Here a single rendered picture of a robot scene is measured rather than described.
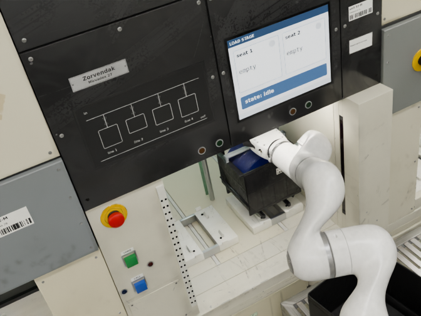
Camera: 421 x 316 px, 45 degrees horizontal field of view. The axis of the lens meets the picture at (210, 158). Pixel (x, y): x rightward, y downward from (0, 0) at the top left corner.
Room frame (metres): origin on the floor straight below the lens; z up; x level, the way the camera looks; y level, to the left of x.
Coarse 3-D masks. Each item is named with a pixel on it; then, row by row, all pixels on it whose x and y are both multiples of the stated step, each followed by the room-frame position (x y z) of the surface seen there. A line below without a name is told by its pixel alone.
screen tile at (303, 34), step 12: (312, 24) 1.17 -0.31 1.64; (324, 24) 1.18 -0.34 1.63; (288, 36) 1.15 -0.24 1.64; (300, 36) 1.16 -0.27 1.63; (312, 36) 1.17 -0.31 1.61; (324, 36) 1.18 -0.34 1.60; (288, 48) 1.15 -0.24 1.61; (312, 48) 1.17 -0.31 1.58; (324, 48) 1.18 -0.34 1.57; (288, 60) 1.15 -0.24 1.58; (300, 60) 1.16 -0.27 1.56; (312, 60) 1.17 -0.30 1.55; (288, 72) 1.15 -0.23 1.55
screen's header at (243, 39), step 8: (320, 8) 1.18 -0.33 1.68; (296, 16) 1.16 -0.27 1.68; (304, 16) 1.17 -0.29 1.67; (312, 16) 1.17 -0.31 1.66; (272, 24) 1.13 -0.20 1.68; (280, 24) 1.14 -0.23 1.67; (288, 24) 1.15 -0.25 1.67; (256, 32) 1.12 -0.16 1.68; (264, 32) 1.13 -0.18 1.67; (232, 40) 1.10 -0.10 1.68; (240, 40) 1.10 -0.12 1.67; (248, 40) 1.11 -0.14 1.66
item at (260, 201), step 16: (224, 160) 1.39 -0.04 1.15; (224, 176) 1.46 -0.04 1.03; (240, 176) 1.30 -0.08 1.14; (256, 176) 1.32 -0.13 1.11; (272, 176) 1.34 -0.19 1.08; (240, 192) 1.35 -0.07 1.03; (256, 192) 1.32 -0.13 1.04; (272, 192) 1.34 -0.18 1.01; (288, 192) 1.36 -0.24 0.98; (256, 208) 1.32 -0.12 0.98
